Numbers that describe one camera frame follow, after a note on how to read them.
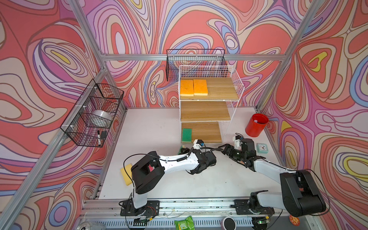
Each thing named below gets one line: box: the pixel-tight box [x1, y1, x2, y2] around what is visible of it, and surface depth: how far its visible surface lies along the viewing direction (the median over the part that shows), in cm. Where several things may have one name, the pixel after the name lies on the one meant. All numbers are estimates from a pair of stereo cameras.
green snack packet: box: [174, 215, 196, 230], surface depth 70 cm
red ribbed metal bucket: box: [244, 113, 270, 138], surface depth 101 cm
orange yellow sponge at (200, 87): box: [193, 79, 208, 96], surface depth 72 cm
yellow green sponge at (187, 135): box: [181, 128, 193, 143], surface depth 103 cm
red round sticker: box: [288, 214, 301, 227], surface depth 71 cm
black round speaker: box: [220, 217, 237, 230], surface depth 66 cm
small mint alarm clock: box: [256, 142, 269, 154], surface depth 96 cm
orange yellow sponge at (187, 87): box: [180, 79, 195, 97], surface depth 71 cm
